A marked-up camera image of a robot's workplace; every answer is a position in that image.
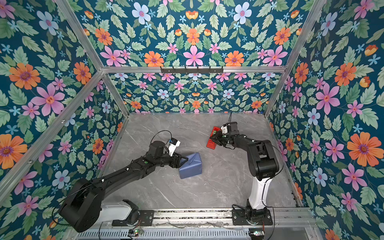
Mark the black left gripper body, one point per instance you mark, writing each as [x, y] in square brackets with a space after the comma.
[165, 160]

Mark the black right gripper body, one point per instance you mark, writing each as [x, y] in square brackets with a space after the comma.
[222, 139]

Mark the light blue wrapping paper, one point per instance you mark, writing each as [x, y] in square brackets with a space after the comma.
[192, 167]

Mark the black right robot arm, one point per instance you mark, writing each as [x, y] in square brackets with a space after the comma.
[263, 166]

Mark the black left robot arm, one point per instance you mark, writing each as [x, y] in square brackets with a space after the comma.
[84, 205]

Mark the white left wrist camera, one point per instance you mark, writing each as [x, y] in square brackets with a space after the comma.
[173, 144]

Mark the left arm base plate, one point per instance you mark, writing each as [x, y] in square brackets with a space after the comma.
[143, 218]

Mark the white cable duct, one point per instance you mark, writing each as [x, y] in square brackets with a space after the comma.
[165, 234]

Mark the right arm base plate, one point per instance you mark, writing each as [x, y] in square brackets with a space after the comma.
[241, 217]

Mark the black hook rail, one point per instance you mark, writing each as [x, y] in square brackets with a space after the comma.
[191, 70]

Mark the aluminium mounting rail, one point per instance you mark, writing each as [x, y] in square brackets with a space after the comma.
[220, 217]

